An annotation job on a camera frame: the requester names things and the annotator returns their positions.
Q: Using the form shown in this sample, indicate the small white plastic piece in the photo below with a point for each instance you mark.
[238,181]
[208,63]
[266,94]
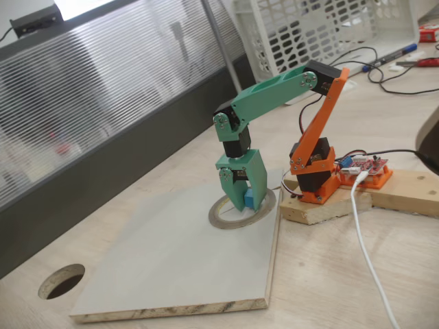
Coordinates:
[415,56]
[396,67]

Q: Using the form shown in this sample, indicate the beige and black curved object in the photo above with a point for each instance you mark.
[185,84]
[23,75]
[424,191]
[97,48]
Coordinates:
[430,137]

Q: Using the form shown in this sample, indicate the red circuit board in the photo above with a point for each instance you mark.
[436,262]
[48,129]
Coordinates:
[363,166]

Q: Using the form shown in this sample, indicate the white plastic crate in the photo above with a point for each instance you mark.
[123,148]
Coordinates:
[394,27]

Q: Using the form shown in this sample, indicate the silver pole with round foot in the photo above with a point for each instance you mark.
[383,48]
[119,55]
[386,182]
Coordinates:
[213,17]

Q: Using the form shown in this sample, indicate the translucent ribbed desk partition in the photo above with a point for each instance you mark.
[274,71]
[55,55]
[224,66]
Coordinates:
[85,103]

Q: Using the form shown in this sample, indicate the blue capped marker pen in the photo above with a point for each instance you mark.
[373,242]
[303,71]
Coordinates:
[391,56]

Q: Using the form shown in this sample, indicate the small red box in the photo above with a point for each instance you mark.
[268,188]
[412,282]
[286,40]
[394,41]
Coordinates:
[428,35]

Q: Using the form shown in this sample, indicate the white plastic printed part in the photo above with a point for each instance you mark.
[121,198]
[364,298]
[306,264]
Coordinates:
[351,85]

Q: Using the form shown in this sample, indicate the orange circuit board holder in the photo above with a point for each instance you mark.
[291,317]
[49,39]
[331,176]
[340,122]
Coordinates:
[380,180]

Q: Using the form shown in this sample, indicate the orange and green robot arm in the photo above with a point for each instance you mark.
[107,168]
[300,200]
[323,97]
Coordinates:
[267,99]

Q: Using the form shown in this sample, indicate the long wooden plank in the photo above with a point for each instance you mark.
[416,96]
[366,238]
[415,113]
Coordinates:
[408,192]

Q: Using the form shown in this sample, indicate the grey chipboard panel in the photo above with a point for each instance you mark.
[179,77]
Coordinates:
[171,257]

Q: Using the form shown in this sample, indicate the black box device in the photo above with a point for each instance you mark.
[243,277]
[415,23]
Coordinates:
[34,20]

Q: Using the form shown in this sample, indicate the wooden base block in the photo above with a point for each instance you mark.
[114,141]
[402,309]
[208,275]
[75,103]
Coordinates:
[326,209]

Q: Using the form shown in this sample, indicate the blue cube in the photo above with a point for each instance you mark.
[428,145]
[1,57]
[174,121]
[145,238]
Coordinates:
[249,199]

